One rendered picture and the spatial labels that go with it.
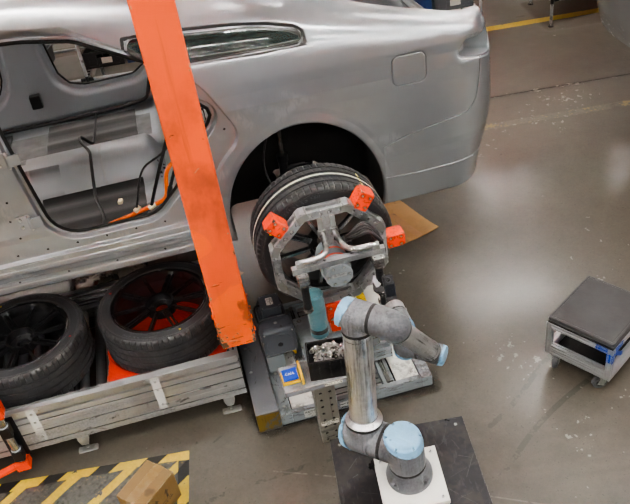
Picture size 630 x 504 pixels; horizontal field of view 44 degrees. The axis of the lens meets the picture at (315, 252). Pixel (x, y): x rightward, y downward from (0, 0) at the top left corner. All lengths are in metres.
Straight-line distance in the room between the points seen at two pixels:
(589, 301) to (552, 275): 0.70
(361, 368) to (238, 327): 0.90
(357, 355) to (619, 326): 1.56
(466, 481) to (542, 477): 0.52
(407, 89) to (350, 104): 0.28
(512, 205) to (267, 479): 2.54
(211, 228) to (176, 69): 0.72
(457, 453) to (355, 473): 0.44
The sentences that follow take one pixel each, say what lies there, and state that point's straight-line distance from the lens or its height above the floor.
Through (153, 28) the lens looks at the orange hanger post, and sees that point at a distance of 2.92.
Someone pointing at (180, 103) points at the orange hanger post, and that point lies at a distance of 3.03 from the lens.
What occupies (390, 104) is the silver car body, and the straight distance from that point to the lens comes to 3.83.
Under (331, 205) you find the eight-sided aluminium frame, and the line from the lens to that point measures 3.48.
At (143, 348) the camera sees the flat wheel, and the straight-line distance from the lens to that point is 3.96.
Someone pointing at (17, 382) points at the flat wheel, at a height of 0.48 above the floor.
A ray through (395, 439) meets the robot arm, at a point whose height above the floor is 0.63.
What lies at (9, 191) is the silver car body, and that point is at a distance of 3.84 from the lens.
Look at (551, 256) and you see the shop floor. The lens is 4.95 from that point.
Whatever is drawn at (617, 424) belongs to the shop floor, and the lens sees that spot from 4.06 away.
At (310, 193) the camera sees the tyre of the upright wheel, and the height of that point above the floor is 1.16.
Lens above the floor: 3.07
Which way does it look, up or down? 37 degrees down
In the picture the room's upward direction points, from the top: 9 degrees counter-clockwise
